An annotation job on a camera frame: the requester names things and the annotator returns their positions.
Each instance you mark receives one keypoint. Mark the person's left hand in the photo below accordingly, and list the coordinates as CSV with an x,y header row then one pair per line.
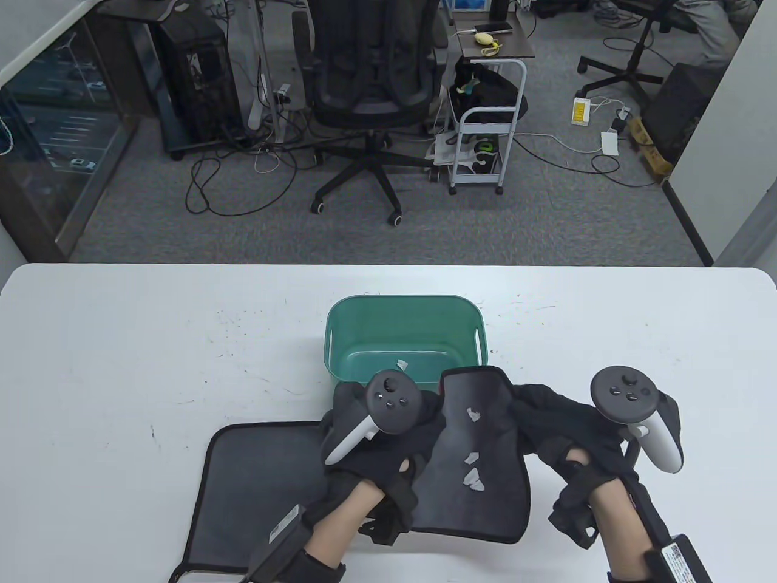
x,y
382,461

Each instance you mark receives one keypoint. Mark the person's right hand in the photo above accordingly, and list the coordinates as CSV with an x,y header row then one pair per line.
x,y
546,419

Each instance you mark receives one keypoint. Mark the grey white controller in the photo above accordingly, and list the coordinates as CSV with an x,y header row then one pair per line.
x,y
391,401
622,392

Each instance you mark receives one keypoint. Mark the grey hand towel black trim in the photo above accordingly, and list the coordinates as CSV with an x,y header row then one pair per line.
x,y
479,516
255,473

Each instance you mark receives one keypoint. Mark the black left wrist sensor box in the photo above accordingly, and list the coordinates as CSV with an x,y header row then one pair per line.
x,y
279,540

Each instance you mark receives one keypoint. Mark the black wrist sensor box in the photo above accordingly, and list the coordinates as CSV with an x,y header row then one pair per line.
x,y
279,540
680,559

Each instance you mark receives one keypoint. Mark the green plastic bin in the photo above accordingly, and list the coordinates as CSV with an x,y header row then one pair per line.
x,y
364,328

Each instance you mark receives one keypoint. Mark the black right wrist sensor box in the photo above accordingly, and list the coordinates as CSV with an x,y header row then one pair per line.
x,y
680,559

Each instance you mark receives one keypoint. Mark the white power adapter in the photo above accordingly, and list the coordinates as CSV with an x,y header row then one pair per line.
x,y
610,143

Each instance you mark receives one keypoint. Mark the cardboard box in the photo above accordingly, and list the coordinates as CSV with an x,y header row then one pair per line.
x,y
652,152

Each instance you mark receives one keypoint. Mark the yellow white power strip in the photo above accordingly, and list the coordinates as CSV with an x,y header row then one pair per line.
x,y
581,112

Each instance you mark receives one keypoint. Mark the black bag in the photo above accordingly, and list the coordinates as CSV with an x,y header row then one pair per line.
x,y
491,91

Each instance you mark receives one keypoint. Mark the black case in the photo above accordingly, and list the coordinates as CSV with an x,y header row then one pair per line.
x,y
686,103

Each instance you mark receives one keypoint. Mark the white cart with brown top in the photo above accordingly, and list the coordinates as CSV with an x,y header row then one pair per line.
x,y
516,45

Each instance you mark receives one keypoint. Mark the black swivel chair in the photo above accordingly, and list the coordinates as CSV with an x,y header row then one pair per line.
x,y
637,48

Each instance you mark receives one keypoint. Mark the pale yellow round object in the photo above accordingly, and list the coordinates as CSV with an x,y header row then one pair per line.
x,y
484,38

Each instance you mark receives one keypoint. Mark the black mesh office chair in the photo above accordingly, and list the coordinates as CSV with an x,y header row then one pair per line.
x,y
370,73

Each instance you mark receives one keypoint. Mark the black phone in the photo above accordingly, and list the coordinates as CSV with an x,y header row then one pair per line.
x,y
493,28

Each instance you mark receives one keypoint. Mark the black bottle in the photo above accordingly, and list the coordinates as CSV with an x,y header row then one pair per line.
x,y
499,9

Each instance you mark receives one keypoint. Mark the black computer tower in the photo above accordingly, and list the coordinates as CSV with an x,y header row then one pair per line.
x,y
203,85

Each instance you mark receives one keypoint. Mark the dark framed glass window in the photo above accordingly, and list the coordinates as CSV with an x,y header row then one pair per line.
x,y
54,133

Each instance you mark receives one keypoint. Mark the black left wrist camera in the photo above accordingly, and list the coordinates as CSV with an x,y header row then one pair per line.
x,y
381,529

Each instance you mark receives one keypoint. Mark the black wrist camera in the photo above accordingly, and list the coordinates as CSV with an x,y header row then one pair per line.
x,y
381,529
573,525

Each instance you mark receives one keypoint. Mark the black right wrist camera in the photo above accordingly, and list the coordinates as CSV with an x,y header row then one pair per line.
x,y
573,525

